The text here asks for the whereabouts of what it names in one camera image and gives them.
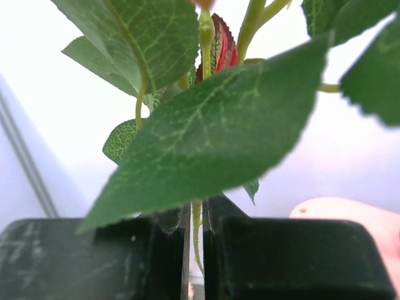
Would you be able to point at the pink rose stem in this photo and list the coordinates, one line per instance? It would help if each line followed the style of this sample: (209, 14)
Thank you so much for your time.
(207, 117)

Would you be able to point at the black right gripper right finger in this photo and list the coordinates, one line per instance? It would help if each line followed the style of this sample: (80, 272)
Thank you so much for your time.
(284, 258)

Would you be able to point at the pink three-tier shelf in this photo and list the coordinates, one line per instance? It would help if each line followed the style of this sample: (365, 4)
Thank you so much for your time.
(381, 224)

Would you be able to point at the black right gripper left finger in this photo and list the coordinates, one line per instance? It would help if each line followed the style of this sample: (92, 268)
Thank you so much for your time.
(140, 258)

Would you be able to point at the aluminium frame post left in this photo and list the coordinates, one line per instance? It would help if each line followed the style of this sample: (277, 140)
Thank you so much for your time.
(26, 161)

